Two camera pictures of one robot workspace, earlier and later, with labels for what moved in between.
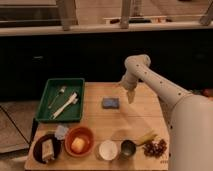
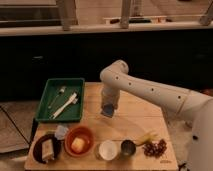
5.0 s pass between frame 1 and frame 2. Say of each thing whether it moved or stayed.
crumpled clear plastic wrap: stayed
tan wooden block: stayed
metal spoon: stayed
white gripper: moved
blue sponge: moved
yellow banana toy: stayed
